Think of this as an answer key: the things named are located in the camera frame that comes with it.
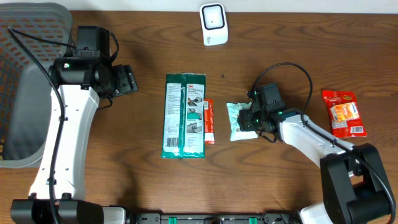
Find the light green snack packet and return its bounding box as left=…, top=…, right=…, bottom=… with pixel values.
left=226, top=103, right=258, bottom=141

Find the small red snack packet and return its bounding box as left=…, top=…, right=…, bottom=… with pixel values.
left=204, top=99, right=215, bottom=144

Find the large red snack bag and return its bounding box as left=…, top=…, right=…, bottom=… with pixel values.
left=322, top=90, right=368, bottom=138

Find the small orange snack packet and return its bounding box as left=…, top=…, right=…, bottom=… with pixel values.
left=330, top=102, right=360, bottom=122

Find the white green snack packet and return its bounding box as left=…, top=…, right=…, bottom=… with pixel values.
left=161, top=73, right=206, bottom=159

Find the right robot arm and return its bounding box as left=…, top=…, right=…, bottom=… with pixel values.
left=238, top=83, right=396, bottom=224

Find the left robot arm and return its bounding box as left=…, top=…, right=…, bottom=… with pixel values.
left=11, top=26, right=137, bottom=223

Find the white barcode scanner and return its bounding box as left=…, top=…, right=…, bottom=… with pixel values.
left=199, top=2, right=229, bottom=46

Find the grey plastic mesh basket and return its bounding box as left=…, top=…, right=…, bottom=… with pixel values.
left=1, top=2, right=73, bottom=169

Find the right black cable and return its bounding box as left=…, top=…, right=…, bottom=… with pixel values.
left=248, top=62, right=397, bottom=224

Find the black cable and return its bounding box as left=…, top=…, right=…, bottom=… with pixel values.
left=248, top=62, right=397, bottom=224
left=7, top=26, right=121, bottom=224

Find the left black cable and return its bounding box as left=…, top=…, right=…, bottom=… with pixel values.
left=7, top=26, right=121, bottom=224

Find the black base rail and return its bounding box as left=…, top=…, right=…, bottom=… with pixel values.
left=126, top=212, right=302, bottom=224

